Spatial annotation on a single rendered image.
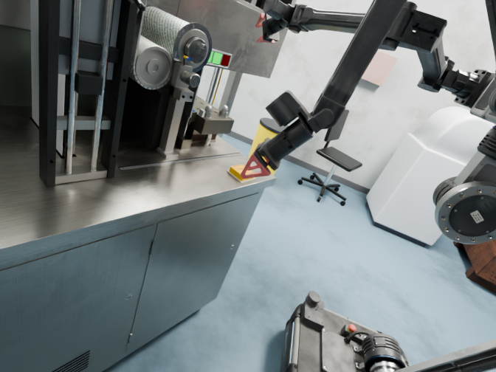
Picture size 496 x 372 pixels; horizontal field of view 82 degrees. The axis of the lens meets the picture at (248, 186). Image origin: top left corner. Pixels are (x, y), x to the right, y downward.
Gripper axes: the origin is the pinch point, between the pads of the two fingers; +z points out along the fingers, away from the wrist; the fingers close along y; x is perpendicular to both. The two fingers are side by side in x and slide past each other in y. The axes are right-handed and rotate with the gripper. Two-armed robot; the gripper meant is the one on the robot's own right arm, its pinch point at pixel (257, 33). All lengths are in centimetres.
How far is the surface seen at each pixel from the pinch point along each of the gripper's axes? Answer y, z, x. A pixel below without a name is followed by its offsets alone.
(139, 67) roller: 23, -11, -55
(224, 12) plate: -13.5, 16.2, -4.9
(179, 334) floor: 136, 32, -35
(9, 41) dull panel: 12, 15, -83
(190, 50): 17.2, -15.1, -40.7
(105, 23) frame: 21, -31, -68
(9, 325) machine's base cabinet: 84, -14, -92
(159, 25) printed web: 7.9, -6.1, -46.1
